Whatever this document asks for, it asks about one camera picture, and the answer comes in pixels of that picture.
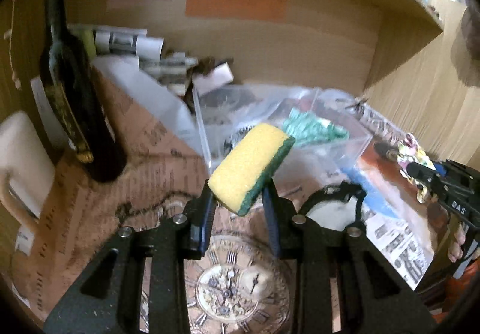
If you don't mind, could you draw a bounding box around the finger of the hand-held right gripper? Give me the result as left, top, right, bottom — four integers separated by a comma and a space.
406, 161, 440, 197

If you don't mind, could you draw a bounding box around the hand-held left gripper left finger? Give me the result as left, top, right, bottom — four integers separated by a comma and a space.
44, 179, 217, 334

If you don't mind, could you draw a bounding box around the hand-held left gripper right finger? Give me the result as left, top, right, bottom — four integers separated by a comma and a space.
262, 182, 439, 334

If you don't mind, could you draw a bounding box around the floral fabric scrunchie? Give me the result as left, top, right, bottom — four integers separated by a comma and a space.
397, 132, 440, 204

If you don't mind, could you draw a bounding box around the yellow and green sponge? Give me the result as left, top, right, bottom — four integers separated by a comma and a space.
208, 123, 296, 217

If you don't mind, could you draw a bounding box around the clear plastic container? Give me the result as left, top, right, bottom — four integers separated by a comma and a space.
192, 84, 374, 179

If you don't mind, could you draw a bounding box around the person's right hand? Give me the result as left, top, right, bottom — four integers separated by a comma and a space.
448, 222, 469, 264

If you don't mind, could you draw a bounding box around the blue cloth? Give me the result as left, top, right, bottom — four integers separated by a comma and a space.
338, 164, 400, 220

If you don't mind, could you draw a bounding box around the clock print paper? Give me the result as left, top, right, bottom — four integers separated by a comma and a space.
11, 68, 301, 334

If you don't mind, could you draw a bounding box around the newspaper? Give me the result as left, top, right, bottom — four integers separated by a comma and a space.
358, 103, 437, 291

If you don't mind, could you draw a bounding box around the orange cloth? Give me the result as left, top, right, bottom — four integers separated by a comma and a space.
444, 261, 480, 317

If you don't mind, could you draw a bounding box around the green cloth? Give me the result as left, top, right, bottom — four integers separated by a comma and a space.
281, 108, 350, 148

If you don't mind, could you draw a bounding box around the dark glass bottle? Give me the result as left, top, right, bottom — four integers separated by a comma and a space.
39, 0, 129, 183

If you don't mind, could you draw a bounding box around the stack of papers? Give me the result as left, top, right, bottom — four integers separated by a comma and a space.
92, 27, 199, 95

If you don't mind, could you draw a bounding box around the white mug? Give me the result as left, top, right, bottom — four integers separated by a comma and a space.
0, 111, 58, 231

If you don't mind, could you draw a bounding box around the orange paper note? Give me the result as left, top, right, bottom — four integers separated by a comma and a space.
185, 0, 288, 22

